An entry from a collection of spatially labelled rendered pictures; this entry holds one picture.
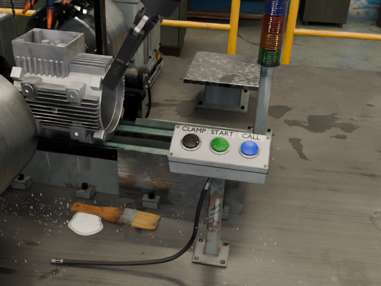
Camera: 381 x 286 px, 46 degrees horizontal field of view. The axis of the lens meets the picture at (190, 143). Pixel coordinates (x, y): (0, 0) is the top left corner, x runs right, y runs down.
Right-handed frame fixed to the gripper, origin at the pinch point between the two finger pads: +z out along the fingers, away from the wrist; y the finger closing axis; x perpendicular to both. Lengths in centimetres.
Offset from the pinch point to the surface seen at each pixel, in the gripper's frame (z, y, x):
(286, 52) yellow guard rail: 37, -238, 75
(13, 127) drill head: 7.7, 22.1, -8.1
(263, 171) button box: -10.6, 20.2, 30.6
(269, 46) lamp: -13.8, -33.2, 27.7
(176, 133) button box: -5.2, 16.0, 15.6
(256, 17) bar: 75, -439, 65
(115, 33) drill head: 7.5, -33.3, -8.4
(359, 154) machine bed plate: -4, -33, 67
